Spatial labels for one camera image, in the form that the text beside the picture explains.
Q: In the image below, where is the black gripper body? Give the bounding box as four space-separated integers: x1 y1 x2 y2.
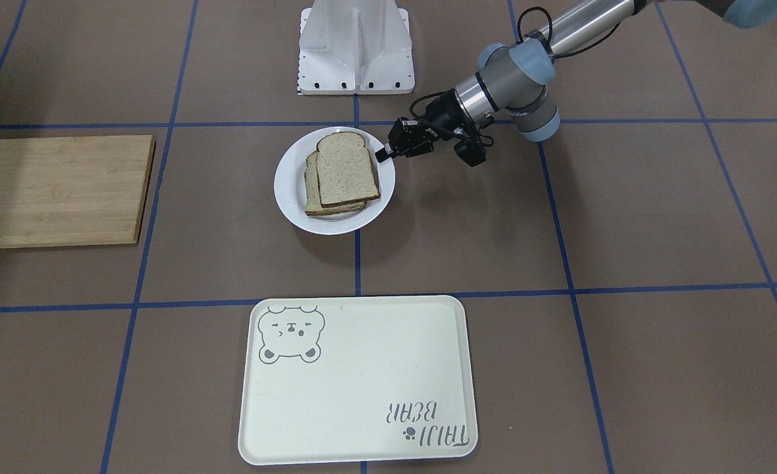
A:
388 92 470 158

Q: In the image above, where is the bread slice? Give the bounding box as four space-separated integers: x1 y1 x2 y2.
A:
304 151 367 217
316 131 381 207

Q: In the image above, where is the white round plate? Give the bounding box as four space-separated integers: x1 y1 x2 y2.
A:
274 127 396 235

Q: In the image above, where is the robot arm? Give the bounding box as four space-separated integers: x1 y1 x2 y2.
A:
375 1 647 166

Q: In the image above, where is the bread slice on plate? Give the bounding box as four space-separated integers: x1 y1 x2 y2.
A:
304 151 367 217

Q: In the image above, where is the cream bear serving tray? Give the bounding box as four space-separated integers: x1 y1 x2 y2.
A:
237 295 479 466

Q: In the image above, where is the wooden cutting board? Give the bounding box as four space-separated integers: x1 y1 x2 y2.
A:
0 135 156 249

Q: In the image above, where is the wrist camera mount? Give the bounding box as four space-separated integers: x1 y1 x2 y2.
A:
454 117 496 167

